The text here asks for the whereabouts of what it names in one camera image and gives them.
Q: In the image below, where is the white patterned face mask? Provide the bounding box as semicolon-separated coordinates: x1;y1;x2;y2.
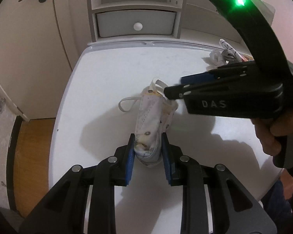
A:
118;78;178;167

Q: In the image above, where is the right hand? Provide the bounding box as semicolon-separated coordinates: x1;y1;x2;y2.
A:
251;111;293;156

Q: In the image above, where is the grey drawer white knob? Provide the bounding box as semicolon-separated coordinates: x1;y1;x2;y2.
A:
97;10;176;37

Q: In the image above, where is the white shelf unit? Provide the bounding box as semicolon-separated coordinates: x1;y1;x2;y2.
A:
87;0;242;43

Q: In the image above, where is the cream door black handle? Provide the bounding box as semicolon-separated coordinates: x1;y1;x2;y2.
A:
0;0;87;120

